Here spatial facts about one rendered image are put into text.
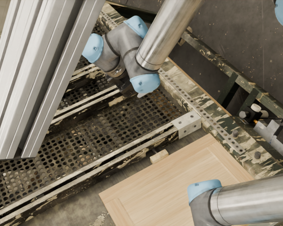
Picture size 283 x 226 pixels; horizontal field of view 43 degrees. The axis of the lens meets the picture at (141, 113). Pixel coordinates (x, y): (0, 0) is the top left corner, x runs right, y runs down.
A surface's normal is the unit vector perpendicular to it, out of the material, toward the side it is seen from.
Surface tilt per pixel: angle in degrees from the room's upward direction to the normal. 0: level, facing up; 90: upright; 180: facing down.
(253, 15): 0
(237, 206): 10
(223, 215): 26
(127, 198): 57
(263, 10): 0
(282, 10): 7
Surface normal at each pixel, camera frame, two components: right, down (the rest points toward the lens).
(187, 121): -0.11, -0.68
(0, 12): 0.43, 0.71
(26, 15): -0.78, -0.01
